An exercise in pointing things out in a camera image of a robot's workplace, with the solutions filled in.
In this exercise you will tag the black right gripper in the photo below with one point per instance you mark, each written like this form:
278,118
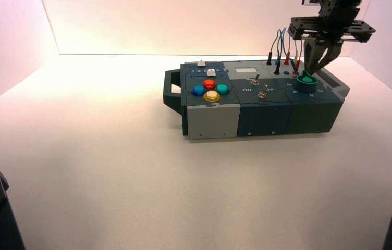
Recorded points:
334,29

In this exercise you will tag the green rotary knob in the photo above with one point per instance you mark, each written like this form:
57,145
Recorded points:
307,84

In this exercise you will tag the dark teal grey control box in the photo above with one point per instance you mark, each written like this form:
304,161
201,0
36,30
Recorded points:
265,117

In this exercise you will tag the green round push button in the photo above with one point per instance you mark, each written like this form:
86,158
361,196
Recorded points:
222,89

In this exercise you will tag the white slider cap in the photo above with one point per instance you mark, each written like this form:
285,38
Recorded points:
201,63
211,72

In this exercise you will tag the red round push button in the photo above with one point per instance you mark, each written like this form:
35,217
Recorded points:
209,83

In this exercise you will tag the yellow round push button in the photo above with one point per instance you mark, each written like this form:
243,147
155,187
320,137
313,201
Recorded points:
212,96

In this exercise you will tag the blue round push button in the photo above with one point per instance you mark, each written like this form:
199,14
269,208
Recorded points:
198,90

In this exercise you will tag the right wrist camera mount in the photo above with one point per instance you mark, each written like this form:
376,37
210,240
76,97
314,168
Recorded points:
310,2

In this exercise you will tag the metal toggle switch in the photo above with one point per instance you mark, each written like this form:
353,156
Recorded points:
262,94
255,80

